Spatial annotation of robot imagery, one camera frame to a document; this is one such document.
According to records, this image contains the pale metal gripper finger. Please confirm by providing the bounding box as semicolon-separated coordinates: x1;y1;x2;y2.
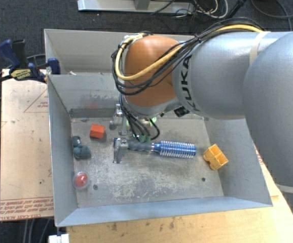
113;137;129;164
109;104;124;131

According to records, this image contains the orange-red block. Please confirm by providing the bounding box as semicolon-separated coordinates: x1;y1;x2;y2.
89;124;105;139

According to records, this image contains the grey metal bin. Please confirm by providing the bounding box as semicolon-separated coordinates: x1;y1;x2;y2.
44;28;273;228

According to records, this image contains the dark grey toy animal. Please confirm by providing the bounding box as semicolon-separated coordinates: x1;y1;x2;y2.
71;136;92;159

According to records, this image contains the red ball in clear dome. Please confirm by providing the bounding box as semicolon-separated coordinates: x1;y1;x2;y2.
72;171;90;190

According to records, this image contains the yellow plastic toy block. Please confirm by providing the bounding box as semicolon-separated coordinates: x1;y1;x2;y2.
203;143;229;171

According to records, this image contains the brown cardboard board, red print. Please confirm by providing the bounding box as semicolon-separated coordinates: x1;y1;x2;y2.
0;68;55;222

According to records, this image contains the blue hairbrush with grey handle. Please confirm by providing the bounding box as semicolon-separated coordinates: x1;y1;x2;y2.
127;139;197;159

